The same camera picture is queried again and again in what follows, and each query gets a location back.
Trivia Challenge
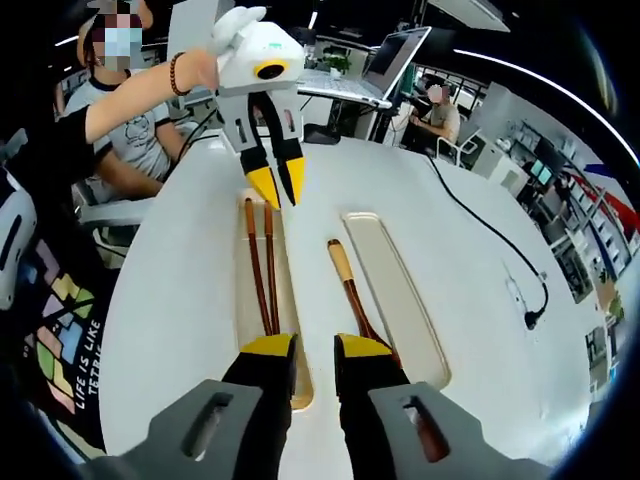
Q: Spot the ceiling light strip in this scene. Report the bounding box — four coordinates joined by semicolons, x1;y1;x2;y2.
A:
452;46;640;167

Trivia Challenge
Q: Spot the small potted plant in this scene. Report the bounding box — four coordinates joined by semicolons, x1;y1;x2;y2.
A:
323;53;353;80

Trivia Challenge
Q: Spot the green potted plant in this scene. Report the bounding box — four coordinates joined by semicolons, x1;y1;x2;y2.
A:
597;287;629;322

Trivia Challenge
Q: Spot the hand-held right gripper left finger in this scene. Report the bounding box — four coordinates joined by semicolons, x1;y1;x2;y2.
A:
92;333;301;480

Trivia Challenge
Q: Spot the green upright object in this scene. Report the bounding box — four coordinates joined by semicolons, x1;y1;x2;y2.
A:
400;63;417;100

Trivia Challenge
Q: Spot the cream cutlery case lid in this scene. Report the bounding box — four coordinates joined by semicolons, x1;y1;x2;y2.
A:
341;210;452;392

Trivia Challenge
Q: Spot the person's printed black shirt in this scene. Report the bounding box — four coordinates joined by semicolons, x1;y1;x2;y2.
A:
0;107;129;451

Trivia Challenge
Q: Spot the white worn device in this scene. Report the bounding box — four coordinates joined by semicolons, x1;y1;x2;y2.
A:
0;167;40;312

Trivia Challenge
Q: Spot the brown wooden chopstick utensil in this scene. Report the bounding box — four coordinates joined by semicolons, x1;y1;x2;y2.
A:
263;202;282;336
243;197;274;337

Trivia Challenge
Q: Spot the cream cutlery case base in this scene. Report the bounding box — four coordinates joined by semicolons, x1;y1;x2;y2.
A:
233;188;317;412

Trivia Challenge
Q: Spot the black power cable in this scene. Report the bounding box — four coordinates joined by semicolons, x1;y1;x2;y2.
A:
423;154;551;314

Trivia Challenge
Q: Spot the person's left hand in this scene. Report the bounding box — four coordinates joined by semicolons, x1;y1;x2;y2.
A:
192;48;222;94

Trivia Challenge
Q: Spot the storage shelf with white bins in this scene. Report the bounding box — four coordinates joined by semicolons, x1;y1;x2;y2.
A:
519;117;632;307

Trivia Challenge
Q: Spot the black power plug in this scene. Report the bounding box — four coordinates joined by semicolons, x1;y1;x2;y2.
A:
523;298;550;332

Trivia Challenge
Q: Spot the white office chair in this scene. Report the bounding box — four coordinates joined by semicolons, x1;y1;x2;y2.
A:
437;133;484;170

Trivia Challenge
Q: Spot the brown bead bracelet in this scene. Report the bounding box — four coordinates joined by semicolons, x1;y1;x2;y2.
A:
168;51;194;97

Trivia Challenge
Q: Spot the brown wooden spoon utensil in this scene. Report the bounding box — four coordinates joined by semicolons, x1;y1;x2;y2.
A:
326;238;404;369

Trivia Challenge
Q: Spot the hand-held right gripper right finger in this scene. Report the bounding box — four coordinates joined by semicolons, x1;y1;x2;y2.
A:
333;333;551;480

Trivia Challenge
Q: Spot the white laptop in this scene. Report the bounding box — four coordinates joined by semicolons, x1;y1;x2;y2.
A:
298;25;434;109

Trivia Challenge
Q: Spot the white cabinet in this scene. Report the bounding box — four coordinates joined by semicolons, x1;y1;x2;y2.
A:
489;144;532;197

